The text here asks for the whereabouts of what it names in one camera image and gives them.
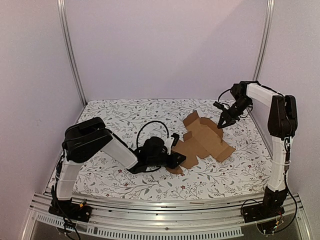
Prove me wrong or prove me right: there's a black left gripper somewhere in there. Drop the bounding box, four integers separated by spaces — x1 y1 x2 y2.
147 151 186 170

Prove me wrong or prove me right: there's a brown cardboard box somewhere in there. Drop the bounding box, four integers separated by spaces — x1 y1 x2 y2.
166 111 236 175

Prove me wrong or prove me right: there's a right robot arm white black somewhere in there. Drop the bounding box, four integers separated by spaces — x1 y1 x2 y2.
213 81 298 218

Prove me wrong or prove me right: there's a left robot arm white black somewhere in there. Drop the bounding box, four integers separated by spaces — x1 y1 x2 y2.
53 117 186 217

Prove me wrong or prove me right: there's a floral patterned table mat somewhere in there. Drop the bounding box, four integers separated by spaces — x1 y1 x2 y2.
44 98 278 201

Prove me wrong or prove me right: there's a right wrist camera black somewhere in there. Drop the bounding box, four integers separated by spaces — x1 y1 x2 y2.
213 101 230 110

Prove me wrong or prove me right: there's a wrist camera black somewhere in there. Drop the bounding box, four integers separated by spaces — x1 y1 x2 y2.
164 133 180 155
213 101 230 110

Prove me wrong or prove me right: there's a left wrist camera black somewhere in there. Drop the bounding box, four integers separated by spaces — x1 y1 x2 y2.
164 133 180 155

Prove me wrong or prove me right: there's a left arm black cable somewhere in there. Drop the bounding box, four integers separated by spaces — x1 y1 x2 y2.
136 120 170 151

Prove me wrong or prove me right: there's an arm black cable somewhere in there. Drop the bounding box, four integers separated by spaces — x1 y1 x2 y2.
136 120 170 151
217 87 236 105

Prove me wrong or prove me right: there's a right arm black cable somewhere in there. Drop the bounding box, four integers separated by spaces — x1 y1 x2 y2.
217 87 236 105

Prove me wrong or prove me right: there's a right aluminium frame post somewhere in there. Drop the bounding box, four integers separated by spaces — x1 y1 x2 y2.
252 0 275 81

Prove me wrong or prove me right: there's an aluminium frame post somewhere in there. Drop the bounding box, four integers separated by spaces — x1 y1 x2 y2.
252 0 275 81
56 0 88 107

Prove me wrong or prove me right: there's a front aluminium rail base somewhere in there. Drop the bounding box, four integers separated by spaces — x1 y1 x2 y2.
21 192 313 240

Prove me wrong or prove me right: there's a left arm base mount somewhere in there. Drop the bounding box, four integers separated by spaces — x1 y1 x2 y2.
48 196 93 223

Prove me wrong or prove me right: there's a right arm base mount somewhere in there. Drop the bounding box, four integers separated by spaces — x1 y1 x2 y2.
240 199 285 223

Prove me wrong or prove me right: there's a left aluminium frame post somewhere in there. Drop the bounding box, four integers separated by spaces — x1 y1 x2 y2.
56 0 88 107

